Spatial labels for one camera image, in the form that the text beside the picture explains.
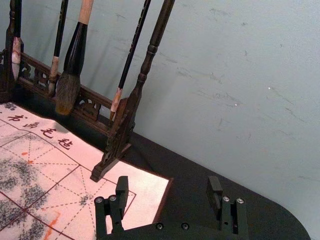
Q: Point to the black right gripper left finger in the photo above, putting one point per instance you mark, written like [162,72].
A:
[122,192]

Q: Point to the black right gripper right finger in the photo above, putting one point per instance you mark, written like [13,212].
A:
[214,193]

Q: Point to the black table cloth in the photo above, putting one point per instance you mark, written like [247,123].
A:
[197,165]

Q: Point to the white calligraphy felt mat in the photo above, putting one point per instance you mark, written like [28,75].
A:
[62,185]

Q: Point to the thin black brush, pointed tip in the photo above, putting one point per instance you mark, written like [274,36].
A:
[131,55]

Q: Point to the dark carved wooden brush rack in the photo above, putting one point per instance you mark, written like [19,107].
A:
[155,42]

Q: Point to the thin black brush, tan ferrule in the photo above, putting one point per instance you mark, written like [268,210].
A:
[58,42]

